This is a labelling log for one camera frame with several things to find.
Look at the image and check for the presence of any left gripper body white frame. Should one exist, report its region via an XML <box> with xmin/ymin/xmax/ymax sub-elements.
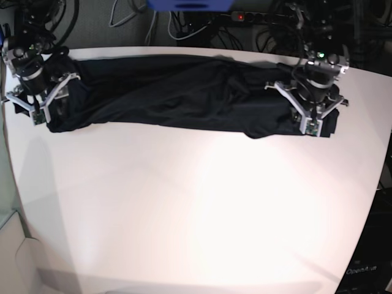
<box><xmin>265</xmin><ymin>69</ymin><xmax>349</xmax><ymax>137</ymax></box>

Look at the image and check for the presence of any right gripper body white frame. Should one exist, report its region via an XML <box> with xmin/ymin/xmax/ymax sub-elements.
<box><xmin>1</xmin><ymin>69</ymin><xmax>81</xmax><ymax>126</ymax></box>

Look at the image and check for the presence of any dark navy long-sleeve shirt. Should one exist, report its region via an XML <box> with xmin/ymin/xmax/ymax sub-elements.
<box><xmin>12</xmin><ymin>55</ymin><xmax>341</xmax><ymax>140</ymax></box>

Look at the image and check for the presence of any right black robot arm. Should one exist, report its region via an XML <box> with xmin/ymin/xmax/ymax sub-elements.
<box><xmin>1</xmin><ymin>1</ymin><xmax>80</xmax><ymax>125</ymax></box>

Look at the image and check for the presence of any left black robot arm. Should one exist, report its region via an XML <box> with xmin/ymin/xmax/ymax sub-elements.
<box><xmin>265</xmin><ymin>1</ymin><xmax>350</xmax><ymax>137</ymax></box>

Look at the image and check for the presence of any black power strip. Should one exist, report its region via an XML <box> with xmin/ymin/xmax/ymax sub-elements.
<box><xmin>229</xmin><ymin>11</ymin><xmax>295</xmax><ymax>25</ymax></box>

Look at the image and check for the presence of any black OpenArm equipment case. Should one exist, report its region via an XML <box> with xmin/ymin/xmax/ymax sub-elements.
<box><xmin>336</xmin><ymin>188</ymin><xmax>391</xmax><ymax>293</ymax></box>

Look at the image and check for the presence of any blue plastic box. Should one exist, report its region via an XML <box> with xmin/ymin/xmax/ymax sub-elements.
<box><xmin>147</xmin><ymin>0</ymin><xmax>233</xmax><ymax>12</ymax></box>

